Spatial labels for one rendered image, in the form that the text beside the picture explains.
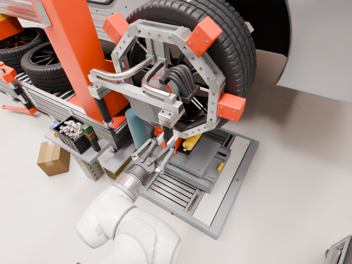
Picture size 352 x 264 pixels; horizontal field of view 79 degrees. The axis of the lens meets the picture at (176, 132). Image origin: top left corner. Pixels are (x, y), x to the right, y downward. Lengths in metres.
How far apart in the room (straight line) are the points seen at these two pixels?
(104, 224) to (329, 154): 1.81
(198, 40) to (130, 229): 0.59
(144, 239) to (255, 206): 1.17
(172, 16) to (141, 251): 0.76
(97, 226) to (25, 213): 1.32
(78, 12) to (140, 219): 0.89
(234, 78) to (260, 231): 1.02
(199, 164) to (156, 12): 0.94
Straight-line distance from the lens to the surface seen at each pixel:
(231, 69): 0.86
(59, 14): 1.08
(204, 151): 1.52
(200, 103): 1.05
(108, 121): 1.01
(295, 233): 1.63
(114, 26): 0.99
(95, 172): 1.73
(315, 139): 2.15
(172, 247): 0.55
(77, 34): 1.13
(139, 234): 0.55
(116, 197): 0.64
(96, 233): 0.63
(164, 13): 0.91
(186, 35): 0.81
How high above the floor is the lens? 1.43
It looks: 47 degrees down
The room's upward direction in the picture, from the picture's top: 5 degrees counter-clockwise
